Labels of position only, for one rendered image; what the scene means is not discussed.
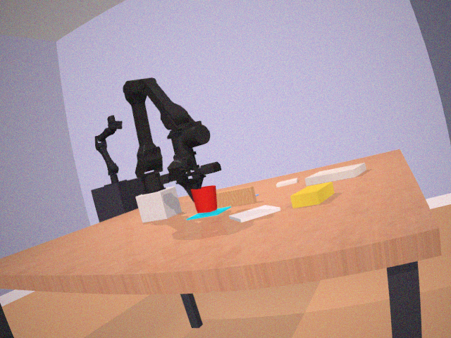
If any yellow block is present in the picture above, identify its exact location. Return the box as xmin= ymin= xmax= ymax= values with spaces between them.
xmin=290 ymin=182 xmax=334 ymax=208

